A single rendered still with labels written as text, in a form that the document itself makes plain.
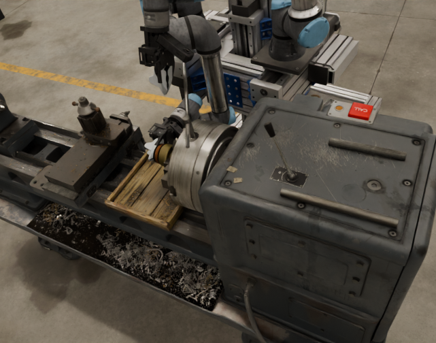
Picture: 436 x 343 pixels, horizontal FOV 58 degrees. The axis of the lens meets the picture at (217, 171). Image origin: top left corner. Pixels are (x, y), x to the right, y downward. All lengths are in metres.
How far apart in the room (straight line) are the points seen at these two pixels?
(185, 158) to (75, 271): 1.57
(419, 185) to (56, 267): 2.19
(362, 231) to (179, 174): 0.57
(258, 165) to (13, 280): 2.05
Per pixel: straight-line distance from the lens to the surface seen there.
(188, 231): 1.47
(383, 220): 0.98
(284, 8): 1.57
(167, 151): 1.39
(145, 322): 2.32
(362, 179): 1.08
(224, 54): 1.93
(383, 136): 1.20
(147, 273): 1.75
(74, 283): 2.60
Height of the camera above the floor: 2.06
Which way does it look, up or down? 47 degrees down
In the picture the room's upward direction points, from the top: 12 degrees counter-clockwise
